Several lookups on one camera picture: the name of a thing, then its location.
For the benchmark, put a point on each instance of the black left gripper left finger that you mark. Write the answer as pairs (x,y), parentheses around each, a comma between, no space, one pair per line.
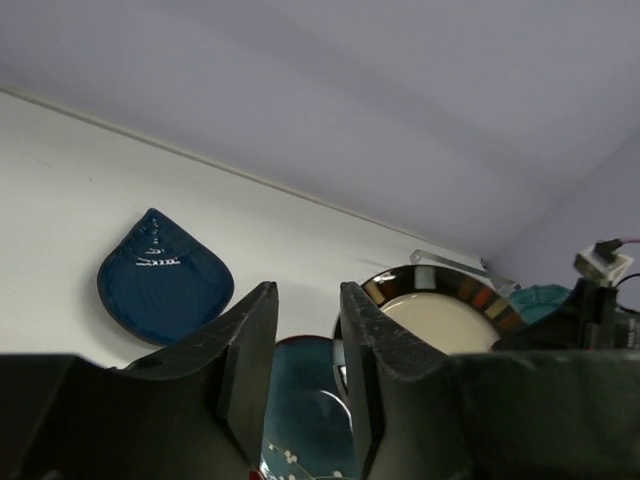
(201,401)

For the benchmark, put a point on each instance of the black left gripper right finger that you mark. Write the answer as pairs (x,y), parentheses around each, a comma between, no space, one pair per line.
(398,399)

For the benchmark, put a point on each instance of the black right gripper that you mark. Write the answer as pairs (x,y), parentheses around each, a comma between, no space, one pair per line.
(589,319)

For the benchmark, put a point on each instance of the dark green scalloped plate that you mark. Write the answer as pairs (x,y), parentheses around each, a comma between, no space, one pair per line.
(535,303)

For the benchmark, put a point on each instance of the dark rimmed beige plate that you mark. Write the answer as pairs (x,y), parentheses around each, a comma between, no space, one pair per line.
(420,314)

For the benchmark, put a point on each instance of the dark blue leaf-shaped plate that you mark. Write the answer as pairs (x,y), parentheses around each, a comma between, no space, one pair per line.
(161,284)

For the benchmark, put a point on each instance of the dark teal patterned plate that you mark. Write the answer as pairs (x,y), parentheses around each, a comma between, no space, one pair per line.
(307,430)

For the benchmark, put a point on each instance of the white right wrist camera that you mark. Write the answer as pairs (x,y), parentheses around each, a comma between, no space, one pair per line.
(603,262)

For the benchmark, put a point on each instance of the wire dish rack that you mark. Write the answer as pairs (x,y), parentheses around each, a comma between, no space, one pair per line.
(502,284)

